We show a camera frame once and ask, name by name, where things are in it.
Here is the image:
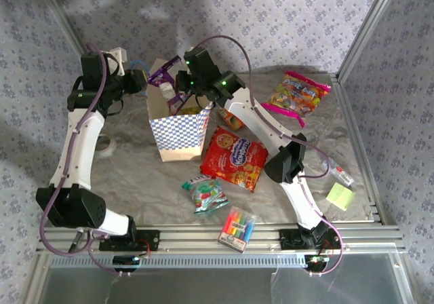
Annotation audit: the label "aluminium side rail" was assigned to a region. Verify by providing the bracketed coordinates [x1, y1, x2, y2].
[332, 75, 389, 225]

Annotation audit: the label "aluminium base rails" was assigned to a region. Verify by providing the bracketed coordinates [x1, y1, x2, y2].
[35, 225, 408, 254]

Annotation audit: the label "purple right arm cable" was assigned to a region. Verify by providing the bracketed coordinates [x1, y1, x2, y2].
[198, 34, 345, 278]

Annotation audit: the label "pink-edged fruit candy bag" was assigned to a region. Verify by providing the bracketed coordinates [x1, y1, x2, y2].
[260, 71, 332, 128]

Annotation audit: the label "aluminium frame post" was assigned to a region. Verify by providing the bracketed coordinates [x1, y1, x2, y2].
[33, 0, 102, 81]
[335, 0, 403, 83]

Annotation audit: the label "grey slotted cable duct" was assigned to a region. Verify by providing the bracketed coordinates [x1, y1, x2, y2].
[50, 253, 308, 269]

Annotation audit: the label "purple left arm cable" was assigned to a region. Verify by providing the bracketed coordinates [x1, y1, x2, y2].
[39, 43, 119, 278]

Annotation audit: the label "black marker pen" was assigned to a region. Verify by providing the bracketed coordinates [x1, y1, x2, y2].
[67, 231, 84, 254]

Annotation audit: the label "clear tape roll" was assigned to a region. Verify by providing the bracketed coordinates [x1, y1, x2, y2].
[97, 134, 118, 158]

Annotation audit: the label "grey metal sheet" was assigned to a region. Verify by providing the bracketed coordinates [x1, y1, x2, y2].
[40, 266, 408, 304]

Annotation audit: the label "small clear tube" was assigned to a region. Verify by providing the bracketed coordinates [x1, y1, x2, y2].
[321, 157, 355, 187]

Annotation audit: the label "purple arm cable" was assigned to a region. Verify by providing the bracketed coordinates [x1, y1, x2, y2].
[198, 34, 345, 278]
[39, 43, 119, 278]

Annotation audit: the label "pack of coloured markers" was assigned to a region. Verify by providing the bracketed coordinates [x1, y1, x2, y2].
[216, 206, 258, 254]

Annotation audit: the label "orange fruit candy packet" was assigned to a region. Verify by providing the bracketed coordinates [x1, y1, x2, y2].
[218, 109, 245, 132]

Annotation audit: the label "blue checkered paper bag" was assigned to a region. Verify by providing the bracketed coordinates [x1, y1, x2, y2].
[130, 56, 215, 163]

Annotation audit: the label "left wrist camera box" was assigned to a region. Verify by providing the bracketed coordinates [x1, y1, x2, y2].
[102, 46, 130, 77]

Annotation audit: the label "teal mint candy bag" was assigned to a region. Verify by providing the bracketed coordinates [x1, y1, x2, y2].
[181, 174, 229, 215]

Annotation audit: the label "large red cookie bag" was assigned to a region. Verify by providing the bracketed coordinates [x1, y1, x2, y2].
[199, 126, 269, 193]

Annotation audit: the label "green sticky notes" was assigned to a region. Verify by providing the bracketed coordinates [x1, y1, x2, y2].
[325, 181, 356, 212]

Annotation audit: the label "purple snack bag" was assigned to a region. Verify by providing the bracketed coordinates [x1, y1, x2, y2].
[148, 55, 193, 115]

